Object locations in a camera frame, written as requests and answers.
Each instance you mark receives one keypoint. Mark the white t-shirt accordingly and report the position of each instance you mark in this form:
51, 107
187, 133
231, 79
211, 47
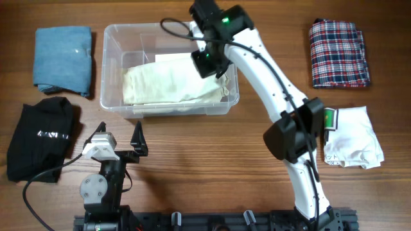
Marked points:
349, 139

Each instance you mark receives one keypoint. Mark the white label in container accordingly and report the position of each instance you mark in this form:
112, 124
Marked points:
171, 56

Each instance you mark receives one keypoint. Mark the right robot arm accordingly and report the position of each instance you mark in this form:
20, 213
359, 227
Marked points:
226, 37

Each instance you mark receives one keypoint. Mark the black garment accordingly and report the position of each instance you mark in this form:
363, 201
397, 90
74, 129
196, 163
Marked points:
41, 139

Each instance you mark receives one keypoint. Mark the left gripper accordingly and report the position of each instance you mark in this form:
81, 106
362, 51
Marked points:
139, 144

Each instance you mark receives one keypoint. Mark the clear plastic storage container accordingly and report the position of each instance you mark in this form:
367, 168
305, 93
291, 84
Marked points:
130, 45

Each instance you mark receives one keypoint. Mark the folded blue denim cloth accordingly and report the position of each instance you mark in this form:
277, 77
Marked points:
63, 59

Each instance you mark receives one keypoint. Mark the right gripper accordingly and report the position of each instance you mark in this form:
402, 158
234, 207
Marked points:
205, 68

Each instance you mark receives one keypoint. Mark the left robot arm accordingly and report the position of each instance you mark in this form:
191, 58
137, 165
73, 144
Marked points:
102, 192

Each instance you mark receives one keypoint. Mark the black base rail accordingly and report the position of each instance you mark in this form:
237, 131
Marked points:
344, 219

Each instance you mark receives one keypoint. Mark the cream cloth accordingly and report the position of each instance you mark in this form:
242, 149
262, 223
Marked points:
175, 81

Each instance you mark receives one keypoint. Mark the plaid shirt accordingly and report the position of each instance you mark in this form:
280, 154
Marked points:
338, 56

